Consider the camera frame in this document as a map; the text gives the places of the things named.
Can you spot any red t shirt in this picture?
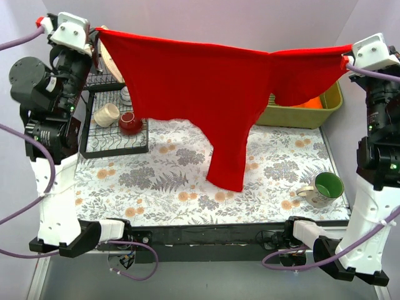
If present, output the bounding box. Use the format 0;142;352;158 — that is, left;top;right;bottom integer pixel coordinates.
99;28;351;192

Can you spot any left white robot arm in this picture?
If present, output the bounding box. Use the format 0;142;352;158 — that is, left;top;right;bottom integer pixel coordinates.
9;12;133;258

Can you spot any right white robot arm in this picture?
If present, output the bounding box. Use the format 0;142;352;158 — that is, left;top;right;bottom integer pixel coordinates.
282;44;399;286

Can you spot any cream woven plate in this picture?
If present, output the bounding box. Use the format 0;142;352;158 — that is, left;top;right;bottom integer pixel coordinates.
99;40;125;83

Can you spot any cream ceramic cup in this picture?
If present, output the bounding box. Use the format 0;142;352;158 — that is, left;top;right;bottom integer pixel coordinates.
94;102;120;128

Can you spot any blue white ceramic bowl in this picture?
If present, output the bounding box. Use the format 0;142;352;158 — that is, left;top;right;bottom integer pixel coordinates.
120;86;132;106

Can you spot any orange t shirt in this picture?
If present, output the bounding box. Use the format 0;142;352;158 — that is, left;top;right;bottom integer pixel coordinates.
295;96;323;109

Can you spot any red bowl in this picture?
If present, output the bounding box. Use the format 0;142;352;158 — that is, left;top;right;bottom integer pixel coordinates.
118;111;143;136

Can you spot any green plastic bin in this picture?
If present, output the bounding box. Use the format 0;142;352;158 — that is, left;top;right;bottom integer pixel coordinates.
256;81;343;129

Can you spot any green inside mug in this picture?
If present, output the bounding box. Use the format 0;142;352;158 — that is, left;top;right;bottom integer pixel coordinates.
296;172;344;209

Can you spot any floral table mat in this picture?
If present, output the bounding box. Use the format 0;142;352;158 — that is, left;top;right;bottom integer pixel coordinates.
75;121;349;226

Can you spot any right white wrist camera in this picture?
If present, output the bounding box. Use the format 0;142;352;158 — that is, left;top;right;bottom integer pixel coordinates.
341;32;399;71

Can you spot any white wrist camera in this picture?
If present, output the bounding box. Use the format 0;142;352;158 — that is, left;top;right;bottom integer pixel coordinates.
36;12;92;56
341;32;399;71

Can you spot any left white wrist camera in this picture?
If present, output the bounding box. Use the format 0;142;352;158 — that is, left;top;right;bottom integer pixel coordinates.
36;12;92;56

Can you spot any black wire dish rack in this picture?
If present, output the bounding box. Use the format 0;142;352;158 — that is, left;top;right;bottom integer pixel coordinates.
80;58;149;159

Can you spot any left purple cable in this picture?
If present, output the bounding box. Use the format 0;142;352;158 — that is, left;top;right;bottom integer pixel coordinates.
0;26;159;281

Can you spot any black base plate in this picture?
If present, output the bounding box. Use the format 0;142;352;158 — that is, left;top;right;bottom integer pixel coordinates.
124;222;301;262

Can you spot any aluminium rail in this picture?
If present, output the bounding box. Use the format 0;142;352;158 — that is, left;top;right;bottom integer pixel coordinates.
37;227;376;254

